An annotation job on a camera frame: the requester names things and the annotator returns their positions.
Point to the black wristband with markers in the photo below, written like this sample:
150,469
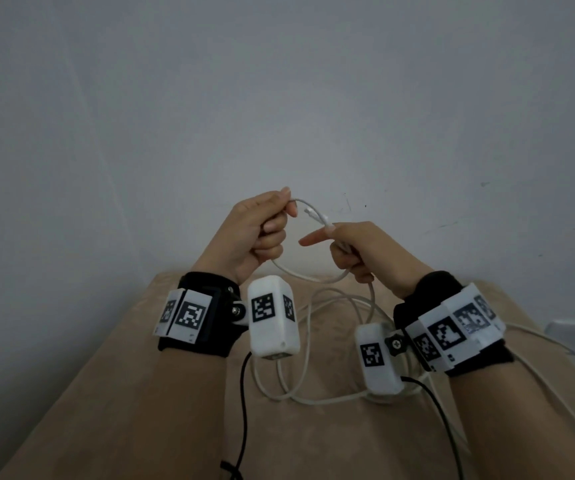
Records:
190,314
447,334

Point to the person's right hand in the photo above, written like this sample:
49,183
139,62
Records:
377,254

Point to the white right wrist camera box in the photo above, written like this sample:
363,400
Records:
380,379

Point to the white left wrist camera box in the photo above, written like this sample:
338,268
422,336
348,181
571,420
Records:
272,334

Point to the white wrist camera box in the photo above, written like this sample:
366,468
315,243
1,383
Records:
380,379
272,334

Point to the black right wristband with markers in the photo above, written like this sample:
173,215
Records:
447,334

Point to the beige covered table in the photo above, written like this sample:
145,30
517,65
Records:
342,444

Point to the person's left forearm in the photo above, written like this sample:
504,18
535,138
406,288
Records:
177,419

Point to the person's left hand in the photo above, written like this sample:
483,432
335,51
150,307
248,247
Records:
247,234

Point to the person's right forearm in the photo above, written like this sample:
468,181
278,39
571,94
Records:
517,424

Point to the black left wristband with markers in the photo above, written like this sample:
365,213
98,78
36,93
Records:
190,314

